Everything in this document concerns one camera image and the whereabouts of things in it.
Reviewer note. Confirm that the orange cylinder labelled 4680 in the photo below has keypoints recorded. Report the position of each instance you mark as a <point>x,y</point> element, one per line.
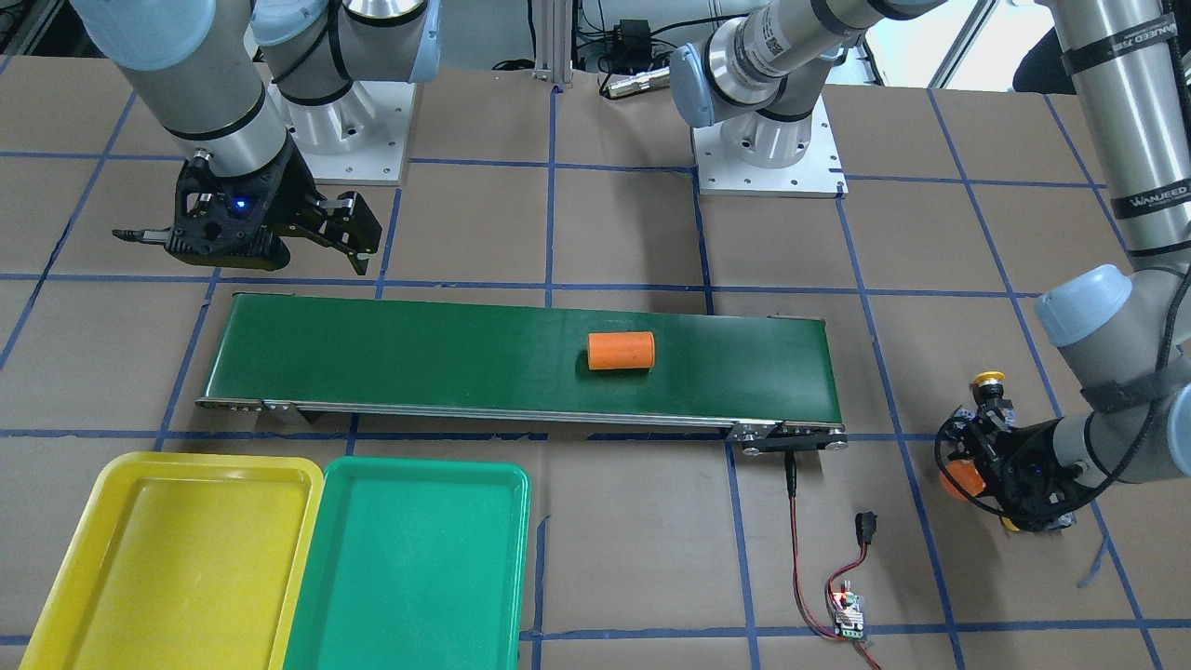
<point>961,480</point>

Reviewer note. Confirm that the green plastic tray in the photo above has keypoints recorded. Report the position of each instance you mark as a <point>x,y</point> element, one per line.
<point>414,565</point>

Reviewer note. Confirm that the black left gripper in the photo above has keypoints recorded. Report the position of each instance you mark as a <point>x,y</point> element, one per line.
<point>1020,453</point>

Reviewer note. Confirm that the green conveyor belt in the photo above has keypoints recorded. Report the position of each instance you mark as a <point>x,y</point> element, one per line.
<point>766,382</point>

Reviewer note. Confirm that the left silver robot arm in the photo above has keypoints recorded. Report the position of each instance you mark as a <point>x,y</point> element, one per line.
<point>964,205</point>

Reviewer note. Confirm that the yellow plastic tray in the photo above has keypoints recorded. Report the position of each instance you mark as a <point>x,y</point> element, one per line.
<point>182,561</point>

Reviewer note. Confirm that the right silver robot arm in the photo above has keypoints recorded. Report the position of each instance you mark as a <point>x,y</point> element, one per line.
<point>249,90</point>

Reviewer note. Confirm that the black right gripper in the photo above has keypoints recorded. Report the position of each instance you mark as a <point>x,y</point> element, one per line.
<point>292,193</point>

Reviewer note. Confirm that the aluminium frame post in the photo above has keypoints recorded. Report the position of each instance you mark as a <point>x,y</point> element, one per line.
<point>553,37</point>

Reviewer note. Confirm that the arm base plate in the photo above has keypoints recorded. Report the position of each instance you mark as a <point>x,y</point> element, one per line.
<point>360,139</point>
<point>753,155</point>

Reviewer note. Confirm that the yellow push button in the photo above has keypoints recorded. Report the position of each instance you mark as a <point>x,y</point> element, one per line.
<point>988,390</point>

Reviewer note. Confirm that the small green circuit board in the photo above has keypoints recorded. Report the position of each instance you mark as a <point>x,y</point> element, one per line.
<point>848,612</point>

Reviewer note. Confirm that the plain orange cylinder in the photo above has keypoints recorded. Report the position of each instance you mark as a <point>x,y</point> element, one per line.
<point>629,350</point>

